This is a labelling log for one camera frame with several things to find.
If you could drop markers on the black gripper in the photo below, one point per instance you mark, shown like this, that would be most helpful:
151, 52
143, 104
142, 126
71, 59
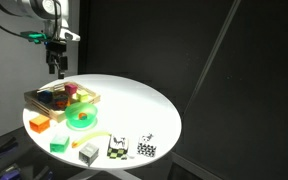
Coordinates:
56, 51

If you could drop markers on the colourful house picture block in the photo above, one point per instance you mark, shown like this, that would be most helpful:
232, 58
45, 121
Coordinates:
61, 101

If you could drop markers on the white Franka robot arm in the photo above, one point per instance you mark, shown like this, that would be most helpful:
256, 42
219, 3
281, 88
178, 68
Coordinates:
40, 10

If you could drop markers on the pink block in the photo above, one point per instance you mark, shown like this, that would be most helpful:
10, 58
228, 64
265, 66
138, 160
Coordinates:
71, 89

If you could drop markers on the blue block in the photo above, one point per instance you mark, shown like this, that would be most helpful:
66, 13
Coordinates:
45, 96

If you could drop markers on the yellow-green block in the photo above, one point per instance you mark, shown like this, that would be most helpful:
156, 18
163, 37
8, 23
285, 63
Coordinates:
82, 96

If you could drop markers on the wooden tray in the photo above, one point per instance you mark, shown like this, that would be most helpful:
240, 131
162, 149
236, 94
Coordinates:
55, 115

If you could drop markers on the orange block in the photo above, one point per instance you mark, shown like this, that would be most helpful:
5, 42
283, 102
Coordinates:
39, 124

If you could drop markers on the green block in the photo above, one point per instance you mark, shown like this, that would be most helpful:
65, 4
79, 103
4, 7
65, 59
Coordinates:
59, 144

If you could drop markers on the grey block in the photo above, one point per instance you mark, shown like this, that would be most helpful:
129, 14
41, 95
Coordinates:
88, 154

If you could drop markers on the translucent green plastic bowl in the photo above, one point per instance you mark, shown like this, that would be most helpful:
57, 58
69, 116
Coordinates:
74, 121

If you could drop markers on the yellow plastic spoon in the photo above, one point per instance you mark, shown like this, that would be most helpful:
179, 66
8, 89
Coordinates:
90, 136

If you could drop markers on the animal print cube checkered side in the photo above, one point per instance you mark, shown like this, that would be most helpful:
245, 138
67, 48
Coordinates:
118, 146

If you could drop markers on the animal print cube triangle side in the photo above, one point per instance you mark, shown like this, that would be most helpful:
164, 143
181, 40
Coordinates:
147, 145

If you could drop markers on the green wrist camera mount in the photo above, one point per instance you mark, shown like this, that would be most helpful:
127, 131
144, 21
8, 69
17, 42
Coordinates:
34, 36

